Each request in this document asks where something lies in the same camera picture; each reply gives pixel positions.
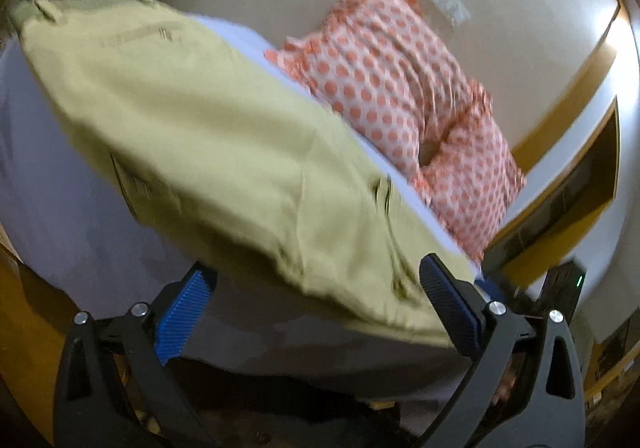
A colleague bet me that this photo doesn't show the khaki pants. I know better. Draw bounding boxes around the khaki pants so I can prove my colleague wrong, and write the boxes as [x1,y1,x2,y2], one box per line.
[9,0,474,346]

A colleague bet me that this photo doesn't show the white bed sheet mattress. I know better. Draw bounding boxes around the white bed sheet mattress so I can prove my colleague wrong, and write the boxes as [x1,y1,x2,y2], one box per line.
[0,12,497,429]

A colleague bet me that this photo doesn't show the orange polka dot pillow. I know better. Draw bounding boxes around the orange polka dot pillow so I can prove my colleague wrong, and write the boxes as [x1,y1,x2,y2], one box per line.
[265,0,485,177]
[410,80,526,264]

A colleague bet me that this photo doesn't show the wooden headboard trim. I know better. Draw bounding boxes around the wooden headboard trim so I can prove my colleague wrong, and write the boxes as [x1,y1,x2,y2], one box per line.
[483,7,639,290]

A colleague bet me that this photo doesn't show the white wall switch plate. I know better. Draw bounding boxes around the white wall switch plate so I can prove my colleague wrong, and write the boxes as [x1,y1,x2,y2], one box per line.
[416,0,472,28]

